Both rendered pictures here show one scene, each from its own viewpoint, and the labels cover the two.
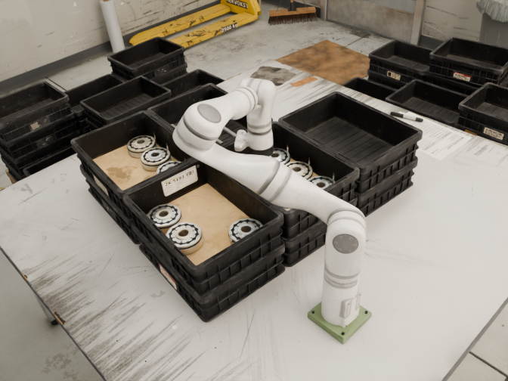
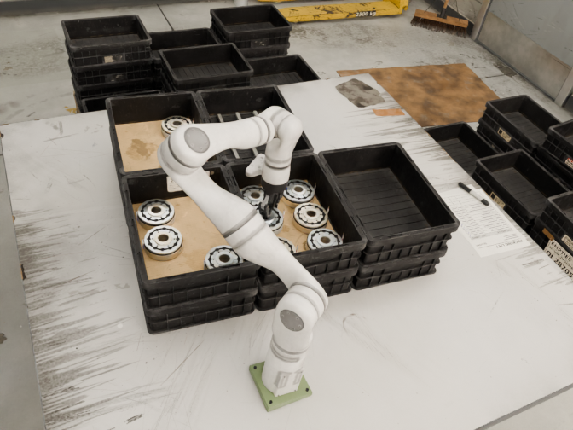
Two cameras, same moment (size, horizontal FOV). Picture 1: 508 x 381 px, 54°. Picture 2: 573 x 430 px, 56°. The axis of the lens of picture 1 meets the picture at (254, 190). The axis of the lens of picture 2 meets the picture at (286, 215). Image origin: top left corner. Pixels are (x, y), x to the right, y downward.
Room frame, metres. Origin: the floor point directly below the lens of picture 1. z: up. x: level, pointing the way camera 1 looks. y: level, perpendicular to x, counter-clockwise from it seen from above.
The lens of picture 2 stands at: (0.12, -0.26, 1.97)
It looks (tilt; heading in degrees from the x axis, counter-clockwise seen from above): 44 degrees down; 9
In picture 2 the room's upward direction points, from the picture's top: 10 degrees clockwise
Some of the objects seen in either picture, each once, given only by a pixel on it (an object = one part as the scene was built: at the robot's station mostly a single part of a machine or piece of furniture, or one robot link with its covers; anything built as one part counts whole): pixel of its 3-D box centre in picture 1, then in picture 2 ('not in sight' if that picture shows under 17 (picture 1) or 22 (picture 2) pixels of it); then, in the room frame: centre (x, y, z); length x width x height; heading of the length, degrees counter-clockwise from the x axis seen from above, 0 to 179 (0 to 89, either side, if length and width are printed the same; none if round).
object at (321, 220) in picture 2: (296, 171); (310, 215); (1.28, -0.14, 0.86); 0.10 x 0.10 x 0.01
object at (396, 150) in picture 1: (348, 128); (384, 189); (1.42, -0.33, 0.92); 0.40 x 0.30 x 0.02; 35
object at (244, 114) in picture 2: (209, 128); (251, 135); (1.57, 0.14, 0.87); 0.40 x 0.30 x 0.11; 35
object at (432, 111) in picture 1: (427, 127); (512, 206); (2.29, -0.98, 0.31); 0.40 x 0.30 x 0.34; 41
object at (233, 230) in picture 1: (246, 230); (224, 259); (1.02, 0.03, 0.86); 0.10 x 0.10 x 0.01
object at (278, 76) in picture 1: (271, 74); (359, 91); (2.29, -0.14, 0.71); 0.22 x 0.19 x 0.01; 41
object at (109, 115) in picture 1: (134, 131); (205, 99); (2.41, 0.64, 0.37); 0.40 x 0.30 x 0.45; 131
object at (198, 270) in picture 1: (200, 208); (188, 220); (1.07, 0.16, 0.92); 0.40 x 0.30 x 0.02; 35
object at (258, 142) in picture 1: (253, 134); (270, 165); (1.23, -0.01, 1.04); 0.11 x 0.09 x 0.06; 81
